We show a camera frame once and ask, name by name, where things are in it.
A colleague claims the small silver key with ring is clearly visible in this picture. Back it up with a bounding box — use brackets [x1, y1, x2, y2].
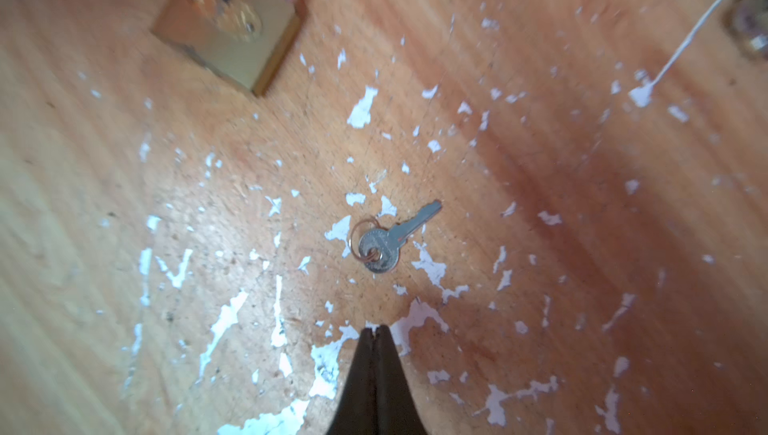
[729, 0, 767, 60]

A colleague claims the small brass padlock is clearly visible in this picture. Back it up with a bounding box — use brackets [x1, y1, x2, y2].
[151, 0, 301, 96]

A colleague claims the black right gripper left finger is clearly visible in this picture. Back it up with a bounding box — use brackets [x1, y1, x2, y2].
[327, 328, 377, 434]

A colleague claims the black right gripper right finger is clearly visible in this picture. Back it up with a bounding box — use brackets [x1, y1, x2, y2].
[375, 325, 427, 434]

